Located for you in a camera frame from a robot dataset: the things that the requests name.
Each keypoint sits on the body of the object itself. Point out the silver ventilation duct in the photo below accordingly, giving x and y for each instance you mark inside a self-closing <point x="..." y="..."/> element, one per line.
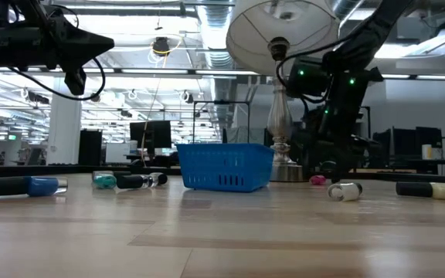
<point x="216" y="23"/>

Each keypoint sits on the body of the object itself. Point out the black desk monitors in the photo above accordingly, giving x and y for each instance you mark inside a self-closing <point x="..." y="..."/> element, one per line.
<point x="427" y="141"/>

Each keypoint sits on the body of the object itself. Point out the black ceiling camera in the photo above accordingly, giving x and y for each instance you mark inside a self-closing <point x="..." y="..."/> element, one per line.
<point x="161" y="45"/>

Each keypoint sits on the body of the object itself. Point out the white nail polish bottle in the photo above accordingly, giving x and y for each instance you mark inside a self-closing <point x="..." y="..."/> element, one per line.
<point x="346" y="191"/>

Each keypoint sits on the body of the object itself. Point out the black cabinet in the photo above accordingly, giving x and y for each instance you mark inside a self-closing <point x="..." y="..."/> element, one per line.
<point x="90" y="146"/>

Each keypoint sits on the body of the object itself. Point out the cream nail polish bottle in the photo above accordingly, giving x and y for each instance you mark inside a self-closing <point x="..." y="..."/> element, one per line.
<point x="415" y="189"/>

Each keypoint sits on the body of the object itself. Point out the pink nail polish bottle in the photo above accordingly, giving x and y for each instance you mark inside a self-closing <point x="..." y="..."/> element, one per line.
<point x="317" y="180"/>

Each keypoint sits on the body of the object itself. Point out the teal nail polish bottle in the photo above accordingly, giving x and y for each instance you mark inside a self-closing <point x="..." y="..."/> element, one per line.
<point x="104" y="181"/>

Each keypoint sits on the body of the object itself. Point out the small clear nail polish bottle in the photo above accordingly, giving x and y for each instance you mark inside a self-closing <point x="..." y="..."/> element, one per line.
<point x="162" y="178"/>

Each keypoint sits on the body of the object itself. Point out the white building column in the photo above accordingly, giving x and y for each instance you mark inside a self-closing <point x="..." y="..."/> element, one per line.
<point x="64" y="131"/>

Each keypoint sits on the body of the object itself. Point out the blue nail polish bottle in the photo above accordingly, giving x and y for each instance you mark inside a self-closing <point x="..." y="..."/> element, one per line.
<point x="41" y="186"/>

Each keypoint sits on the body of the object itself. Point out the silver table lamp white shade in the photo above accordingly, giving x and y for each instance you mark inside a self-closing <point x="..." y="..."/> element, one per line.
<point x="280" y="116"/>

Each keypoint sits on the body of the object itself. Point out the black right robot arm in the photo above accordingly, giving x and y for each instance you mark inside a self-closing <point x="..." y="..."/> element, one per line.
<point x="369" y="34"/>

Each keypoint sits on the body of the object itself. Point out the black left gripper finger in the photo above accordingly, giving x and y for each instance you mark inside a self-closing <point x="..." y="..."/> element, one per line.
<point x="99" y="44"/>

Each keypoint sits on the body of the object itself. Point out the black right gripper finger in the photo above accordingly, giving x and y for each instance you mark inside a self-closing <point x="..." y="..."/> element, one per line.
<point x="342" y="170"/>

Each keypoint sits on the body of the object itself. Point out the black computer monitor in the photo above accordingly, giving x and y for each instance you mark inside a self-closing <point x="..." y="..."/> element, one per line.
<point x="157" y="133"/>

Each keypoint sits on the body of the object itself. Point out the grey dome object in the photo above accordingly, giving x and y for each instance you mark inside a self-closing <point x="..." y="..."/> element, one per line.
<point x="327" y="166"/>

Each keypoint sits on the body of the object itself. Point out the blue plastic basket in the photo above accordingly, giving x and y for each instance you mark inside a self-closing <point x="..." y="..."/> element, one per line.
<point x="222" y="166"/>

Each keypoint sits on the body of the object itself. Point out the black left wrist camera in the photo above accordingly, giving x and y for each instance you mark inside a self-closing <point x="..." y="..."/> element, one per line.
<point x="75" y="81"/>

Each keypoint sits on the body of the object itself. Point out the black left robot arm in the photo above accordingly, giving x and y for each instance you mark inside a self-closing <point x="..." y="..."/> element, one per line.
<point x="6" y="42"/>

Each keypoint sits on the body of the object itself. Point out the white paper roll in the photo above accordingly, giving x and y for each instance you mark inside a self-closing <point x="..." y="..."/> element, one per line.
<point x="426" y="152"/>

